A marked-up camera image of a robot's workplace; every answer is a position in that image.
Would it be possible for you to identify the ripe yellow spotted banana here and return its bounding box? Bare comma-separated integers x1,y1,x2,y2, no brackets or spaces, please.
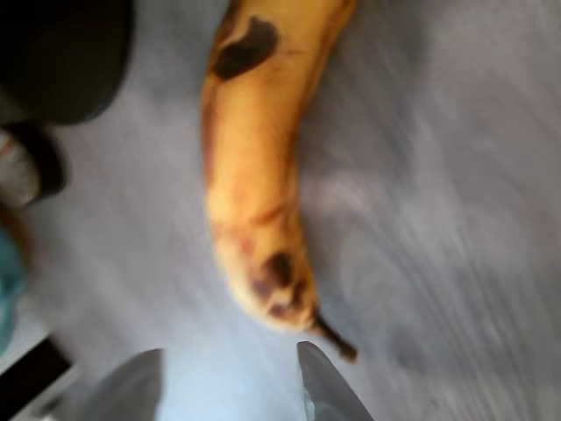
200,0,359,363

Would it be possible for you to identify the blue fabric item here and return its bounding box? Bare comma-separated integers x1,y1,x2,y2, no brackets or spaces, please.
0,218,28,352

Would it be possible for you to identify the silver taped gripper left finger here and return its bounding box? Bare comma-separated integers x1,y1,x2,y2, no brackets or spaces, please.
72,348,164,421

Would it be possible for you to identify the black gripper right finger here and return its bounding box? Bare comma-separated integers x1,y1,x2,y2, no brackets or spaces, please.
296,340,376,421

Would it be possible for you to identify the black cylinder with grey band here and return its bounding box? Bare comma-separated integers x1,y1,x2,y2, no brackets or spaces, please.
0,122,67,210

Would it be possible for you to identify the black round lid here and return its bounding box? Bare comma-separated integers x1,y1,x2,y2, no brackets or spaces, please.
0,0,135,128

